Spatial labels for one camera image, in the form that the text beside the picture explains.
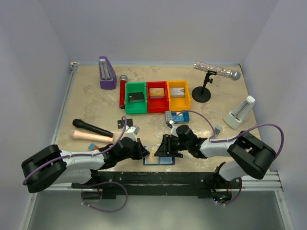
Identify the gold card from holder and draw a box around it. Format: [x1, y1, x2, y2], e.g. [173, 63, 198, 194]
[147, 146, 159, 164]

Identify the black microphone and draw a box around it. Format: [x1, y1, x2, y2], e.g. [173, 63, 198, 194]
[72, 119, 114, 138]

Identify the green plastic bin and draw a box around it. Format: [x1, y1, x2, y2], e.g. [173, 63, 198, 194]
[125, 82, 147, 114]

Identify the blue grey lego block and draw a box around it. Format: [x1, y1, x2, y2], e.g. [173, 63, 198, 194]
[165, 111, 190, 124]

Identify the yellow plastic bin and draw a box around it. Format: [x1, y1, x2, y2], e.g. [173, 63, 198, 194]
[167, 80, 191, 112]

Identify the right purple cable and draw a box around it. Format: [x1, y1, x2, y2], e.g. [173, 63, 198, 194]
[171, 110, 285, 159]

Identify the pink microphone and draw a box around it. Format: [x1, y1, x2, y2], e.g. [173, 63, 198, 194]
[70, 130, 113, 143]

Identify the black VIP card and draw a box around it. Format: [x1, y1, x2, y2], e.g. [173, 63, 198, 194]
[117, 118, 134, 129]

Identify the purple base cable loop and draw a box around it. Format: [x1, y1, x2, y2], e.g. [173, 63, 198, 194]
[81, 181, 130, 213]

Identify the navy blue card holder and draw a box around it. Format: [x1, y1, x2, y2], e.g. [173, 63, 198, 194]
[143, 146, 175, 166]

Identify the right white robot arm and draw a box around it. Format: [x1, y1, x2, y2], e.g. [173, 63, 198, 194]
[154, 125, 277, 188]

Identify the purple metronome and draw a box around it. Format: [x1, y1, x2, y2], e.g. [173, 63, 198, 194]
[98, 56, 117, 90]

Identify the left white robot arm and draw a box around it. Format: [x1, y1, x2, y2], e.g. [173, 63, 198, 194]
[21, 137, 149, 193]

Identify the red microphone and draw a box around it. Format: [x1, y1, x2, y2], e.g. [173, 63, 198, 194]
[119, 75, 128, 109]

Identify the silver credit card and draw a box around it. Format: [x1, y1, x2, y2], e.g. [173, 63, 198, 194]
[170, 87, 185, 98]

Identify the red plastic bin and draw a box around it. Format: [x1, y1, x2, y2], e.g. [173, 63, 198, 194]
[146, 81, 169, 113]

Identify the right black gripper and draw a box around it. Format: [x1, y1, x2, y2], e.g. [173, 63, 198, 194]
[154, 134, 190, 157]

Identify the small grey block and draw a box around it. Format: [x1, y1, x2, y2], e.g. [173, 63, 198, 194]
[214, 126, 223, 135]

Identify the gold credit card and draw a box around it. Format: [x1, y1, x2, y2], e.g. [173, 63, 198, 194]
[149, 88, 165, 99]

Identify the glitter silver microphone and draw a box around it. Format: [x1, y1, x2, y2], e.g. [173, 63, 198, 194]
[194, 61, 241, 81]

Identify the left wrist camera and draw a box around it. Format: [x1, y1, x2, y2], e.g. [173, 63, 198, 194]
[125, 126, 140, 141]

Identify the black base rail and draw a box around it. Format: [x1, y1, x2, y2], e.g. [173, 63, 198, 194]
[93, 171, 231, 200]

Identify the black credit card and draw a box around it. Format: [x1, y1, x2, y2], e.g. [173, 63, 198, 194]
[128, 92, 144, 104]

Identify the white metronome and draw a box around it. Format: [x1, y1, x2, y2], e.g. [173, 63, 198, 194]
[223, 95, 256, 129]

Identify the black microphone stand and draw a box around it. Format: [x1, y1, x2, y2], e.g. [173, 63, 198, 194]
[192, 71, 217, 103]

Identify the orange blue toy block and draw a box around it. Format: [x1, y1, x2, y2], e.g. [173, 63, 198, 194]
[88, 143, 99, 151]

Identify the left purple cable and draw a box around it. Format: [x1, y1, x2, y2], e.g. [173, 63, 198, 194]
[22, 116, 128, 185]

